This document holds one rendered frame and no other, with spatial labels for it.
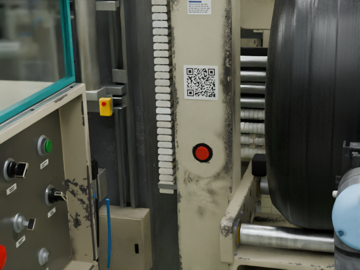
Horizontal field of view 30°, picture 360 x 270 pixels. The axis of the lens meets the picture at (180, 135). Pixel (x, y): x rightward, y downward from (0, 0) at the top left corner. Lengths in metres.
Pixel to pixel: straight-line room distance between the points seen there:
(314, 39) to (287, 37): 0.05
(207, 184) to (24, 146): 0.50
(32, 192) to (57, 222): 0.13
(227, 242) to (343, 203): 0.59
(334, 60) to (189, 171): 0.47
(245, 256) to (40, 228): 0.46
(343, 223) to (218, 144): 0.64
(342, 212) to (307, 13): 0.47
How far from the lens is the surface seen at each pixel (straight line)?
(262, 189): 1.71
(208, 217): 1.54
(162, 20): 1.46
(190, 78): 1.45
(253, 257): 1.46
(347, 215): 0.87
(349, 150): 1.12
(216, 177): 1.50
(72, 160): 1.31
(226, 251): 1.44
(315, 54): 1.20
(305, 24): 1.23
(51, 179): 1.27
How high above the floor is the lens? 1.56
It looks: 18 degrees down
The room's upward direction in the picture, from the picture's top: 2 degrees counter-clockwise
